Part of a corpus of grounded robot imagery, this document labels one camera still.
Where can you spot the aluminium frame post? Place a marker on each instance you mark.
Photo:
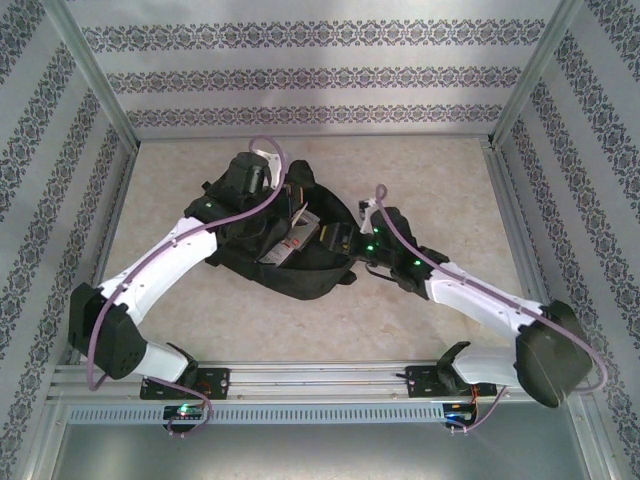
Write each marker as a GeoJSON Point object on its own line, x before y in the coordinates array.
{"type": "Point", "coordinates": [532, 75]}
{"type": "Point", "coordinates": [94, 75]}

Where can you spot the controller circuit board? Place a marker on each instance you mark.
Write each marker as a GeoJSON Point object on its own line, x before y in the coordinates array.
{"type": "Point", "coordinates": [182, 411]}
{"type": "Point", "coordinates": [460, 414]}

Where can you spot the grey metal panel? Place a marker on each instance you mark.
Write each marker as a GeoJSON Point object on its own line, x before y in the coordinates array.
{"type": "Point", "coordinates": [320, 450]}

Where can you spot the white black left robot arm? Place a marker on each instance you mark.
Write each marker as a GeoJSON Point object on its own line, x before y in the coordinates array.
{"type": "Point", "coordinates": [165, 255]}

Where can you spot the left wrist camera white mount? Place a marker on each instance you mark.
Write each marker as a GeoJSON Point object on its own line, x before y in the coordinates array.
{"type": "Point", "coordinates": [275, 170]}

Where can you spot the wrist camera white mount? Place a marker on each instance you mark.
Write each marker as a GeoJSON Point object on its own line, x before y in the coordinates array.
{"type": "Point", "coordinates": [365, 220]}
{"type": "Point", "coordinates": [275, 170]}

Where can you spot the aluminium back rail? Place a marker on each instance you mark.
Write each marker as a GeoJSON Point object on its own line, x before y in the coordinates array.
{"type": "Point", "coordinates": [300, 136]}

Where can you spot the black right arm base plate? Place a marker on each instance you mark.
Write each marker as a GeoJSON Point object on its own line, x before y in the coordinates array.
{"type": "Point", "coordinates": [420, 382]}

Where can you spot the aluminium mounting rail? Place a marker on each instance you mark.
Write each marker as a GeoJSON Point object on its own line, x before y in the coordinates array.
{"type": "Point", "coordinates": [320, 380]}

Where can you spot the black backpack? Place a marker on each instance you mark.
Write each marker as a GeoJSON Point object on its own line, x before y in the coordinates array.
{"type": "Point", "coordinates": [300, 280]}

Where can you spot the left controller circuit board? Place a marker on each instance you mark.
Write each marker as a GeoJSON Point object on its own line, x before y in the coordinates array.
{"type": "Point", "coordinates": [182, 411]}

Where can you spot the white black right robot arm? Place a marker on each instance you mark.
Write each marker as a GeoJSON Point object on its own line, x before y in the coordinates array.
{"type": "Point", "coordinates": [475, 300]}

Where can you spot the aluminium side rail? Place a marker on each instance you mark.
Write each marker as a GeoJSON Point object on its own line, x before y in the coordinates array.
{"type": "Point", "coordinates": [119, 200]}
{"type": "Point", "coordinates": [507, 200]}

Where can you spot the grey marker pen box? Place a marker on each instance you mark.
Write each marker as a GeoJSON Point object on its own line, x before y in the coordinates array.
{"type": "Point", "coordinates": [287, 250]}

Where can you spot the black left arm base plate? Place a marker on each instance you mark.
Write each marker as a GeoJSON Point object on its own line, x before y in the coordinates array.
{"type": "Point", "coordinates": [215, 382]}

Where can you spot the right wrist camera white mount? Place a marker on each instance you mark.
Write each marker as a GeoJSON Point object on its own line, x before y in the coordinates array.
{"type": "Point", "coordinates": [365, 220]}

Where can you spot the right controller circuit board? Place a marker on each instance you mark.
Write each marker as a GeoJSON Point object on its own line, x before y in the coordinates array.
{"type": "Point", "coordinates": [460, 414]}

